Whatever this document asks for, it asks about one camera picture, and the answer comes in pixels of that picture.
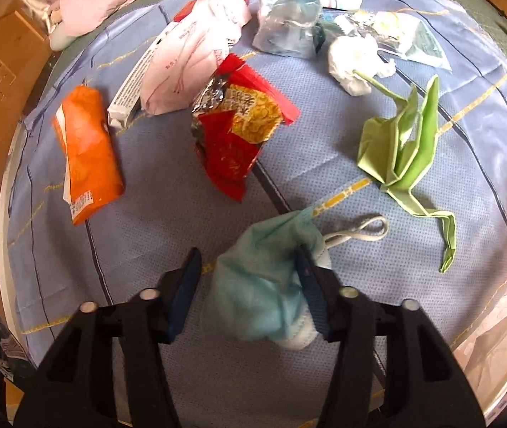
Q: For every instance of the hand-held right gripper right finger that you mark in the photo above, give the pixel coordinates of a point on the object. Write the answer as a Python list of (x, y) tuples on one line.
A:
[(310, 287)]

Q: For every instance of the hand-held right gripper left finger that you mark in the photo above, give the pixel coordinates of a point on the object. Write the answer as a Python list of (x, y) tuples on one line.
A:
[(185, 287)]

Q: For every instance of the blue face mask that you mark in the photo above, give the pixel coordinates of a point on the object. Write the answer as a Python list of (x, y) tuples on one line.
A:
[(253, 285)]

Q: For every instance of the orange snack packet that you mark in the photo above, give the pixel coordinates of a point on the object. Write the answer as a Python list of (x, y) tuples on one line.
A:
[(88, 151)]

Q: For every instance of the green paper crane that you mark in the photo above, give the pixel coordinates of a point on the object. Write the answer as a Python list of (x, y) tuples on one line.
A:
[(396, 142)]

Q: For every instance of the white waste bin with liner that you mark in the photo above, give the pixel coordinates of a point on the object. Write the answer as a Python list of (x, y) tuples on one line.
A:
[(503, 343)]

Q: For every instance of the pink plastic bag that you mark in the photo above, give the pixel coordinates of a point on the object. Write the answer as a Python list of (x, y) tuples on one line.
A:
[(182, 62)]

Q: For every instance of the blue checked blanket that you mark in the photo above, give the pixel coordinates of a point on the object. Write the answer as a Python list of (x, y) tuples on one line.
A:
[(155, 232)]

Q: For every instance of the red snack wrapper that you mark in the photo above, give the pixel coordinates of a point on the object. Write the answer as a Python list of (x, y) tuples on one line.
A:
[(226, 151)]

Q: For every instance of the white printed carton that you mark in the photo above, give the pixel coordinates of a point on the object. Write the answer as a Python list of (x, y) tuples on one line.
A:
[(133, 84)]

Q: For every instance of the crumpled white tissue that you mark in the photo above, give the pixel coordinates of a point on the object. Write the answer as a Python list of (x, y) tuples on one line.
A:
[(351, 58)]

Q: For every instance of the clear crumpled plastic bag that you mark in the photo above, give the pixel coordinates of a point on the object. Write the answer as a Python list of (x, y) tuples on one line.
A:
[(284, 22)]

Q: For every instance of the clear wrapper with green print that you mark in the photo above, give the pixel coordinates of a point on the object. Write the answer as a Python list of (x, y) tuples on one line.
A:
[(414, 40)]

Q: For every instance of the white cloth bundle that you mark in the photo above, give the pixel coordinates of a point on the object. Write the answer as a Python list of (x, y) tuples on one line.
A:
[(35, 0)]

